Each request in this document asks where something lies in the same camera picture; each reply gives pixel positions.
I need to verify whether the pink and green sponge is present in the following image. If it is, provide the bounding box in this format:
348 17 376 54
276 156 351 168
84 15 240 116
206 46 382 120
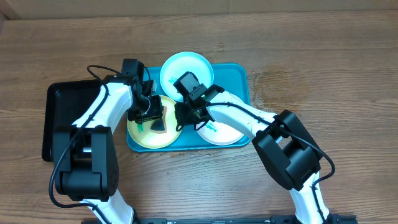
150 106 167 134

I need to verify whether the yellow-green plate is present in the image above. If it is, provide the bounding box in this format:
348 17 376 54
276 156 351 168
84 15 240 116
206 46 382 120
127 95 180 149

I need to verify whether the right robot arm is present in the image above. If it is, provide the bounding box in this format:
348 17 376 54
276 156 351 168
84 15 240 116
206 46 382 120
174 72 335 223

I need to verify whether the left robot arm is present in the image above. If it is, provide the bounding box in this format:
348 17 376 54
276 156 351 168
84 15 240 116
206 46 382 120
49 58 164 223

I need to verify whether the teal plastic tray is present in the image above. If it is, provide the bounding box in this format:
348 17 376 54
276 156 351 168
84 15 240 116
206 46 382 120
126 63 250 152

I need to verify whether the black plastic tray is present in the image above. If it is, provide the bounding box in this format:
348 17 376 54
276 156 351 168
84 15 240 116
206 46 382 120
42 80 101 162

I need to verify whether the white plate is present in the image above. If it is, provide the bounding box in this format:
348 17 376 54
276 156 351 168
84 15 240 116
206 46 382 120
194 91 251 146

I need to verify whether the light blue plate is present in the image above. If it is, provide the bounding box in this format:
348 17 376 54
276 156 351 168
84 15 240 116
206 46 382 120
159 52 214 102

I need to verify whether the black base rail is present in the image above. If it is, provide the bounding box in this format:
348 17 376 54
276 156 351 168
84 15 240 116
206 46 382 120
81 214 358 224

